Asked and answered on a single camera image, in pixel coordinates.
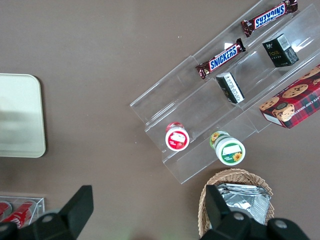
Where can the green lid cup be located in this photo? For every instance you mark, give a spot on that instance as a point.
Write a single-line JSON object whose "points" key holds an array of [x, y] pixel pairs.
{"points": [[231, 151]]}

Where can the clear acrylic bottle rack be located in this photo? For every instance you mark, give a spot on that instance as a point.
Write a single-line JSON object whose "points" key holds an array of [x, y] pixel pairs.
{"points": [[37, 207]]}

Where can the red cola bottle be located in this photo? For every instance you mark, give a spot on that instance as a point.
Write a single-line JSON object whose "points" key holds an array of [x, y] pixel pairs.
{"points": [[18, 215], [4, 209]]}

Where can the light wicker basket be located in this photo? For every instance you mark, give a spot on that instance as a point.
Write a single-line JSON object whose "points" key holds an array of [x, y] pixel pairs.
{"points": [[265, 182]]}

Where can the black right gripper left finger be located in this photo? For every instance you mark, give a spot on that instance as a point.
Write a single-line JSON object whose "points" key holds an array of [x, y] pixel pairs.
{"points": [[77, 210]]}

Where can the Snickers bar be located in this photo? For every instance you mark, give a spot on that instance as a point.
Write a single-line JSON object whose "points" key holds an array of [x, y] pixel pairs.
{"points": [[222, 58], [270, 17]]}

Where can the clear acrylic stepped stand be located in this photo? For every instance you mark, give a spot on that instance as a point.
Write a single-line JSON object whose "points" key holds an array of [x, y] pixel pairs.
{"points": [[200, 105]]}

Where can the red lid cup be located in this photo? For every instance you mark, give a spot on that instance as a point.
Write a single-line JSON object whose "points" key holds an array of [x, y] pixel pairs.
{"points": [[177, 138]]}

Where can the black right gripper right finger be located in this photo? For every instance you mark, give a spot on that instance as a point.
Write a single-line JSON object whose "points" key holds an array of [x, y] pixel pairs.
{"points": [[217, 212]]}

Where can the small black box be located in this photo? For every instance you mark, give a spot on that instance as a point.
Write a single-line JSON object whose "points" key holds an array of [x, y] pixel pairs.
{"points": [[230, 87], [280, 51]]}

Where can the beige serving tray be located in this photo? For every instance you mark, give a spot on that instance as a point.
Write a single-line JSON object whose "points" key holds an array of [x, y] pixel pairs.
{"points": [[20, 115]]}

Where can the silver foil pack stack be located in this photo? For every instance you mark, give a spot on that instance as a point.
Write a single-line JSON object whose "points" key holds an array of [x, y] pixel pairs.
{"points": [[250, 205]]}

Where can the red tartan cookie box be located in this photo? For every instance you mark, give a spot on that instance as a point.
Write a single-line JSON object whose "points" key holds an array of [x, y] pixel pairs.
{"points": [[295, 102]]}

